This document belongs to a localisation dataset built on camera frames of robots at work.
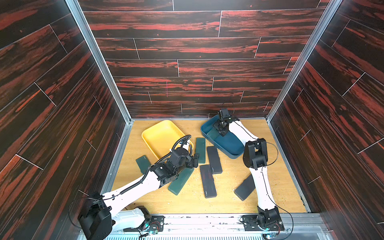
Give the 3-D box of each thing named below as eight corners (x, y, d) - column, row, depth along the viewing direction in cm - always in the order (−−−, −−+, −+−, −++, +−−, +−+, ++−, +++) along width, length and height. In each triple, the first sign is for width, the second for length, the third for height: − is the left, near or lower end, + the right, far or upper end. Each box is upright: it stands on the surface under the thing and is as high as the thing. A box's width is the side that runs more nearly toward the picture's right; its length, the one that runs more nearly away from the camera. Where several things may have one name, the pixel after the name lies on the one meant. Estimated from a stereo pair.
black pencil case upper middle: (211, 174, 92) (211, 173, 91) (206, 148, 105) (207, 146, 103) (222, 173, 93) (223, 172, 91) (216, 147, 105) (217, 146, 103)
